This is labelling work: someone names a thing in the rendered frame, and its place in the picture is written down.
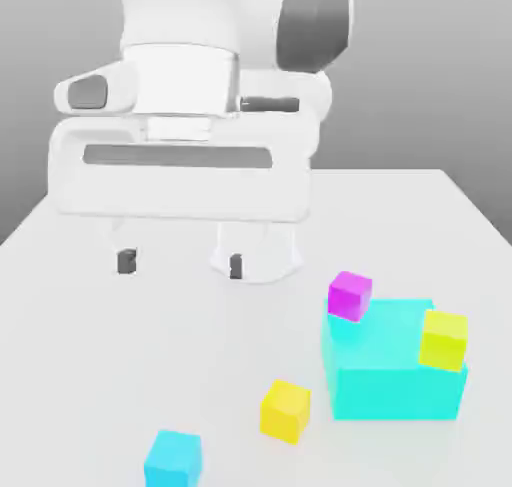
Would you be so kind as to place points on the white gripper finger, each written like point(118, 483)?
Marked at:
point(236, 266)
point(126, 261)

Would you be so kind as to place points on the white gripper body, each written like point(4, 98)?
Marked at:
point(180, 191)

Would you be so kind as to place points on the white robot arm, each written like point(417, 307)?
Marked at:
point(180, 15)

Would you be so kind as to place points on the small magenta cube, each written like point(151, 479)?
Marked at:
point(348, 297)

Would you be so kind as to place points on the small light blue cube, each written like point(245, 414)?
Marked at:
point(172, 460)

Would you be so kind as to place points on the small lime yellow cube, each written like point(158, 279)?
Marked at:
point(443, 343)

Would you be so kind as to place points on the large cyan box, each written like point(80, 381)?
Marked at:
point(384, 391)

